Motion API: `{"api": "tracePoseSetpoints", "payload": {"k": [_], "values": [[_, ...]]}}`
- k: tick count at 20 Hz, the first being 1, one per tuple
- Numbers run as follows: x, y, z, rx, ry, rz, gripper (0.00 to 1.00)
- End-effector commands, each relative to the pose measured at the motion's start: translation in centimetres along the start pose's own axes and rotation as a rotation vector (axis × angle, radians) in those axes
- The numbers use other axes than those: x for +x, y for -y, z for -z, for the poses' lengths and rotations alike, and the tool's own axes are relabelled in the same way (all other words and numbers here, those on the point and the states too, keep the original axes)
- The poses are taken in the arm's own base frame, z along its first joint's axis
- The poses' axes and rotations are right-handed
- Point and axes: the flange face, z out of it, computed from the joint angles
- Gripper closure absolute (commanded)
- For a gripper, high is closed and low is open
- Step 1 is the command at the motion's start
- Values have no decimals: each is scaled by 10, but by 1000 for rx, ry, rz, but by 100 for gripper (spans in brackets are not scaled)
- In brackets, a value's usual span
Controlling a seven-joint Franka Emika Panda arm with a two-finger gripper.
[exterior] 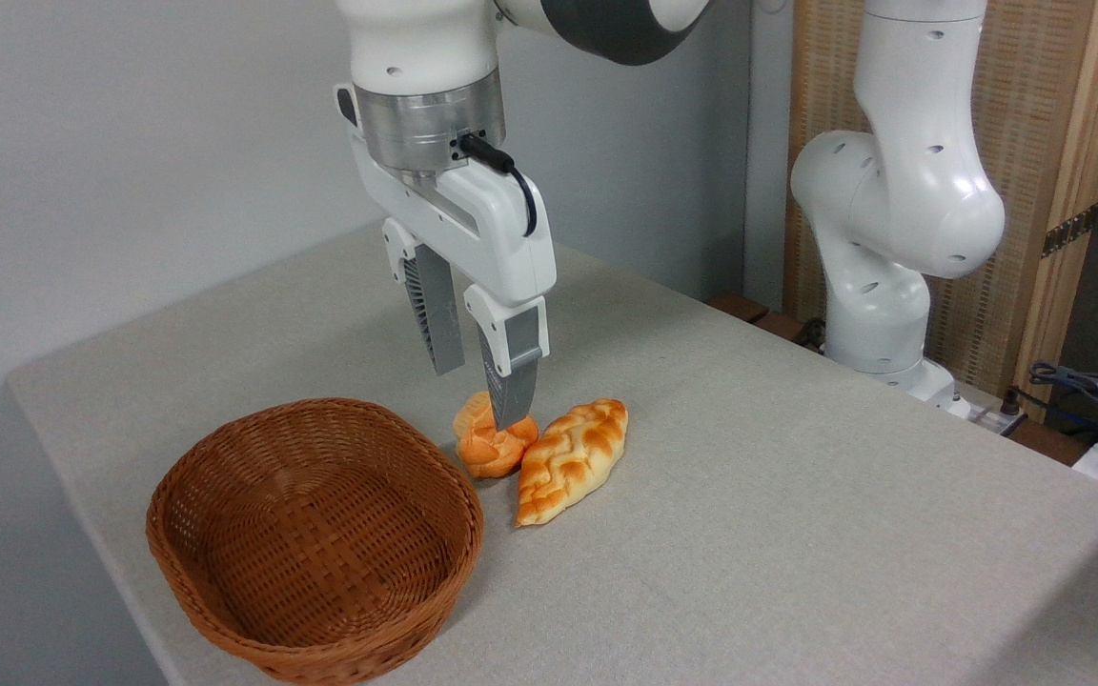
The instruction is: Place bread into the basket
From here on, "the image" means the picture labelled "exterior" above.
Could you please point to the brown wicker basket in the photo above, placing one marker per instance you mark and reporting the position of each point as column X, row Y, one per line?
column 320, row 534

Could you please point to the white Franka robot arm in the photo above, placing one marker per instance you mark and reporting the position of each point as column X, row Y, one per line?
column 902, row 191

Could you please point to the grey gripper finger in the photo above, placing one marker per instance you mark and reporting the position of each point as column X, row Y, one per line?
column 439, row 319
column 516, row 367

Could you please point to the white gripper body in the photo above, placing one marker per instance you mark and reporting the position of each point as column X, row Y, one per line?
column 497, row 233

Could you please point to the round orange bread roll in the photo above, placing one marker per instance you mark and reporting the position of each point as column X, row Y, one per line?
column 484, row 455

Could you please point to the braided golden bread loaf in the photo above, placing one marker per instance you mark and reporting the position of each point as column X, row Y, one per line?
column 568, row 462

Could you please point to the wooden woven screen panel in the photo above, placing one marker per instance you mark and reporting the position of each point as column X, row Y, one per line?
column 1026, row 95

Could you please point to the dark metal hinge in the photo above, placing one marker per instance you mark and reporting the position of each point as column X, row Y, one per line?
column 1070, row 230

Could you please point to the black power plug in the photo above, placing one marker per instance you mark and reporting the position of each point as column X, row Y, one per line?
column 1011, row 402

